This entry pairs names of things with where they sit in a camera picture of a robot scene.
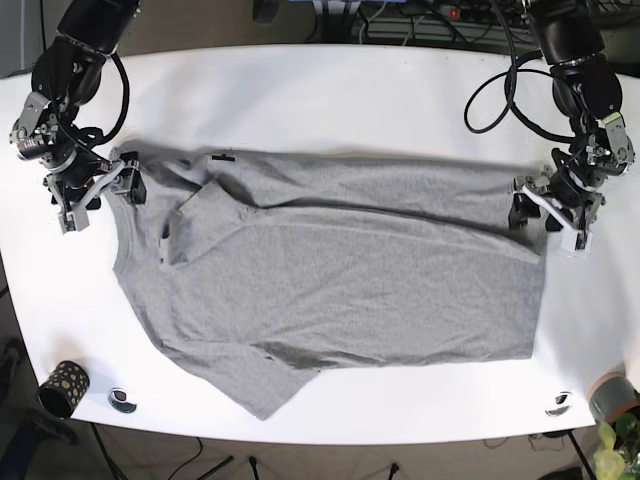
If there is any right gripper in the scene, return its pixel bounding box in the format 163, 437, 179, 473
44, 151, 147, 234

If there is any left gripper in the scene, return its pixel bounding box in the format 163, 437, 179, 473
508, 166, 605, 254

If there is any light grey T-shirt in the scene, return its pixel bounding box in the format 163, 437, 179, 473
107, 148, 547, 419

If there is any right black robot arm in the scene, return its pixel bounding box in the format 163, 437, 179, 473
10, 1, 147, 233

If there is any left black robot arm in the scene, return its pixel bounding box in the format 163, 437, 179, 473
500, 1, 635, 252

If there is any grey tape roll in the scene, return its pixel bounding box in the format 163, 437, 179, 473
588, 372, 639, 425

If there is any black gold-dotted cup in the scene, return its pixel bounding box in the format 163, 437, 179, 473
36, 360, 90, 420

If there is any green potted plant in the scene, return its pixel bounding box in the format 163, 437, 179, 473
593, 413, 639, 480

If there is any right table cable grommet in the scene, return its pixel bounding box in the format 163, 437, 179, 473
544, 391, 572, 418

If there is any table cable grommet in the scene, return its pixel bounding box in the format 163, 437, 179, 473
107, 388, 137, 414
544, 391, 572, 418

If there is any left table cable grommet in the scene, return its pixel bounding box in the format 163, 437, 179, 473
107, 388, 137, 414

